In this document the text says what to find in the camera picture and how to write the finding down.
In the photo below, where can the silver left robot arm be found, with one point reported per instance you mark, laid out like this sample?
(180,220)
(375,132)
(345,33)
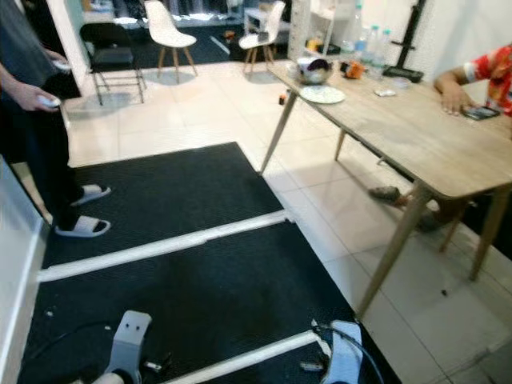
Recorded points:
(108,379)

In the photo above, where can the white handheld controller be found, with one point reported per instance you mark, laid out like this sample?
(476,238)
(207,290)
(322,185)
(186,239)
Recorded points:
(62,64)
(52,102)

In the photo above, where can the standing person in dark clothes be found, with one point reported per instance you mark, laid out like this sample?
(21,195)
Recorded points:
(24,48)

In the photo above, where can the white floor tape strip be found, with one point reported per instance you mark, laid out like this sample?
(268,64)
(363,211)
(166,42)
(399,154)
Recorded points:
(248,356)
(168,245)

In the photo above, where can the white shell chair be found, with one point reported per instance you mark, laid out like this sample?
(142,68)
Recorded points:
(166,32)
(260,38)

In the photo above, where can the steel bowl with food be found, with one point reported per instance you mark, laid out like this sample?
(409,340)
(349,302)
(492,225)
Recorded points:
(314,76)

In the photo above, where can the floral print round plate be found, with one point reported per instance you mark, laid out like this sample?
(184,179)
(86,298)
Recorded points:
(322,95)

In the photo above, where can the white shelf unit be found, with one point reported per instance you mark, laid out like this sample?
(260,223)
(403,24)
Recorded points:
(298,28)

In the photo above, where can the orange black battery pack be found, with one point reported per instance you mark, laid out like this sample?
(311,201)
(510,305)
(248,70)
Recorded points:
(352,70)

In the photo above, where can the small orange silver sachet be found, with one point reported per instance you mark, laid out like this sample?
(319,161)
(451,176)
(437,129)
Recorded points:
(386,93)

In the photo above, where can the light wooden dining table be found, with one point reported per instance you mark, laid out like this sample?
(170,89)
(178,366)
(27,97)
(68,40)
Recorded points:
(408,136)

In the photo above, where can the black upright pole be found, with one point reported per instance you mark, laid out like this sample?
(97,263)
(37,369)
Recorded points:
(416,32)

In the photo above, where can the black smartphone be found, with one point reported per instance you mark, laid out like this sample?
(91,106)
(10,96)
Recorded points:
(482,113)

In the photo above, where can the person in orange patterned shirt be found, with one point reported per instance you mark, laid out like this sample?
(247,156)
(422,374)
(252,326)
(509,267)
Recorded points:
(496,68)

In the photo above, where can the black metal frame chair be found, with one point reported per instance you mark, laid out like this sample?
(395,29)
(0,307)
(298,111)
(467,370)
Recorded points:
(110,56)

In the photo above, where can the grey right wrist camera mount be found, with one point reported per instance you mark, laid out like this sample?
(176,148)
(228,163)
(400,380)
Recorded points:
(344,356)

